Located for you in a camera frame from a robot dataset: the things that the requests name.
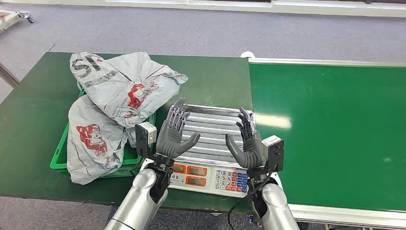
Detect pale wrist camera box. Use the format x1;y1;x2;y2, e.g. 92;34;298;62
135;122;158;160
260;135;285;179

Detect grey metal rail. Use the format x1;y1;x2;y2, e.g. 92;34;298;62
0;62;20;89

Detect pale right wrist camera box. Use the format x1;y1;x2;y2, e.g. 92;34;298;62
260;135;285;179

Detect grey mailer bag red print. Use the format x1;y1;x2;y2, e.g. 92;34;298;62
67;94;140;186

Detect aluminium conveyor frame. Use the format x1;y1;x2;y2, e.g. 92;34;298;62
240;51;406;230

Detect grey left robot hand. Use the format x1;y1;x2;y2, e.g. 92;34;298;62
155;97;202;160

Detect grey mailer bag black letters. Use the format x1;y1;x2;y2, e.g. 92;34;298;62
69;51;189;129

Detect white wheeled cart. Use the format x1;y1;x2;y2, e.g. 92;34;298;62
0;9;34;31

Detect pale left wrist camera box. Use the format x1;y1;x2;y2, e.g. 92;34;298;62
135;122;158;160

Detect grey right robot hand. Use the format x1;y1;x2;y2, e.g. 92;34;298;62
225;107;267;170

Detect green plastic crate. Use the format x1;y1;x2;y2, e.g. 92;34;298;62
49;85;157;178

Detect white scale with steel tray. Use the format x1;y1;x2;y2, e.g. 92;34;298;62
139;103;257;199

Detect green conveyor belt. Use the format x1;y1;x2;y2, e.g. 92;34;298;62
248;63;406;213

